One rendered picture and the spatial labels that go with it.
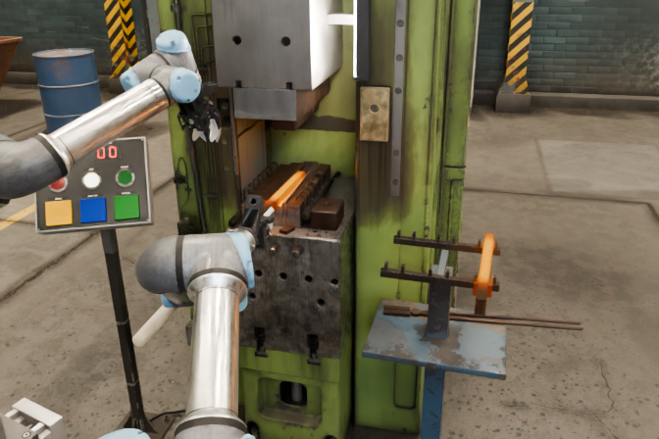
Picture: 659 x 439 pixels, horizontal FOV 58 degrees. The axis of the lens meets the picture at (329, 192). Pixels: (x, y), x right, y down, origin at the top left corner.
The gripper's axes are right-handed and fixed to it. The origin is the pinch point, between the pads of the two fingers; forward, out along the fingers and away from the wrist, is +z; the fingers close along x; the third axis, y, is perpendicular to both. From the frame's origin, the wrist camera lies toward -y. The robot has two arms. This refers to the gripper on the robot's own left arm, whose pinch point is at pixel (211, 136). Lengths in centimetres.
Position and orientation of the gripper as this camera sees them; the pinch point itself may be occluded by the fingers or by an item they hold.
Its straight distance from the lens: 175.4
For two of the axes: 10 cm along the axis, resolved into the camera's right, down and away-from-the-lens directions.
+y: -2.0, 7.5, -6.3
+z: 1.2, 6.6, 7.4
